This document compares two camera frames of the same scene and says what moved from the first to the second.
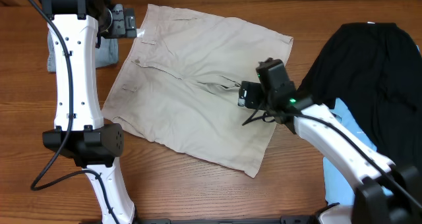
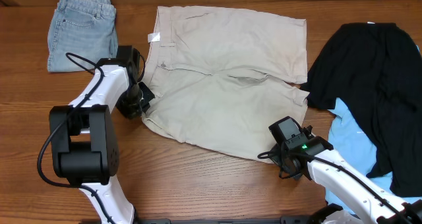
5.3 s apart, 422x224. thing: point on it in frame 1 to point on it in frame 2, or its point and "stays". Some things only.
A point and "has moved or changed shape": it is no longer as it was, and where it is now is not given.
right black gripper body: (248, 94) to (275, 158)
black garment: (375, 69) stays
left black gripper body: (120, 24) to (145, 94)
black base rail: (286, 219) stays
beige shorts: (180, 90) has moved or changed shape
